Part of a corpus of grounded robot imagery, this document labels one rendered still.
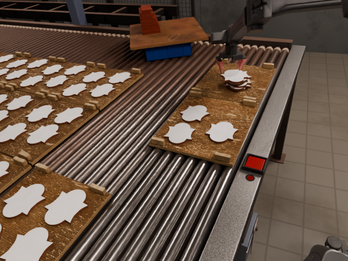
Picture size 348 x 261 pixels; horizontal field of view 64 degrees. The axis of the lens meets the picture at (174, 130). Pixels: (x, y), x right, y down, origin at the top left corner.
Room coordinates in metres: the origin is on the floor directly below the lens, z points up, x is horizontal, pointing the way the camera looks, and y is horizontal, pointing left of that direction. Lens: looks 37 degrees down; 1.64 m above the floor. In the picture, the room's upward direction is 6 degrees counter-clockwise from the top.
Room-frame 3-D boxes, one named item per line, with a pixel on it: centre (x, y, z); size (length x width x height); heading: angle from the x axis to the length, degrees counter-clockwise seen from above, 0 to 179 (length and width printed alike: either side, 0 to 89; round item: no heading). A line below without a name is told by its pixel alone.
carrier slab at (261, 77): (1.33, -0.35, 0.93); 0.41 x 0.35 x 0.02; 149
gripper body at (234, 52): (1.29, -0.32, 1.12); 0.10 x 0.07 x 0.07; 96
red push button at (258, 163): (0.70, -0.28, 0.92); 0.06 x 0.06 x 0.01; 59
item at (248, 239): (0.53, -0.18, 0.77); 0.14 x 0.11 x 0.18; 149
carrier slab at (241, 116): (0.96, -0.14, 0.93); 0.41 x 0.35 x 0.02; 150
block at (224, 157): (0.73, -0.16, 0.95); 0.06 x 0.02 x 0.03; 60
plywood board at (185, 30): (1.97, -0.02, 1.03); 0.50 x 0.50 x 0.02; 4
